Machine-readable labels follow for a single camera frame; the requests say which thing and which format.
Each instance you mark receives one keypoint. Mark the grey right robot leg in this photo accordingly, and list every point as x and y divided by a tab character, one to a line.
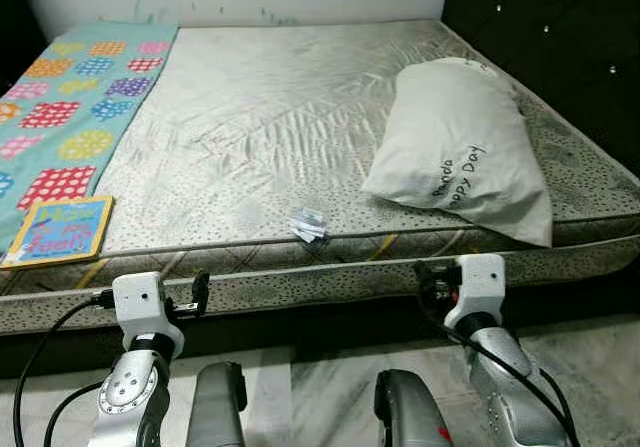
410	417

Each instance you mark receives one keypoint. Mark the grey left robot leg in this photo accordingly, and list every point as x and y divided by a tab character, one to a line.
215	407

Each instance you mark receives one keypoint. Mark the white printed pillow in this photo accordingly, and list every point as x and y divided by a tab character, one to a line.
450	137

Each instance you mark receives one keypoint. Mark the white paper wrapper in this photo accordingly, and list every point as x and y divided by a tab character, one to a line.
308	225

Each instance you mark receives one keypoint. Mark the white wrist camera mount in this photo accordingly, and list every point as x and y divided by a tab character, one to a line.
138	302
480	282

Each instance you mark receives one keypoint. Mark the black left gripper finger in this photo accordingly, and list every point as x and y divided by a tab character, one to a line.
200	292

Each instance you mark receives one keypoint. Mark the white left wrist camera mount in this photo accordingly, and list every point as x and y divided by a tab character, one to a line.
138	302

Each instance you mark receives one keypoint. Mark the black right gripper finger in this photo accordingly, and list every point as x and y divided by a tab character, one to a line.
424	277

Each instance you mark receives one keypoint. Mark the grey quilted mattress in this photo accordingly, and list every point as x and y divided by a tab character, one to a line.
250	137

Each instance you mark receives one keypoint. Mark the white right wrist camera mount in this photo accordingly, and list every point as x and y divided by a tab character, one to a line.
480	282

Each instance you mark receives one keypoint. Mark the black bed frame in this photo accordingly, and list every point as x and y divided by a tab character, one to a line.
330	332

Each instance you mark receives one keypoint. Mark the teal blanket with coloured hearts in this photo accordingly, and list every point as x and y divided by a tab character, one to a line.
60	117

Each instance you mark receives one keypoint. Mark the grey robot leg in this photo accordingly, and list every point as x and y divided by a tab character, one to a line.
215	407
410	417

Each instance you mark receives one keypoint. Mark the blue yellow children's book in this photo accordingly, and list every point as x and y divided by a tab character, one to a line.
60	232

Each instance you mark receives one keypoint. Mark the black tufted headboard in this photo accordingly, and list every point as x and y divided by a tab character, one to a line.
560	57

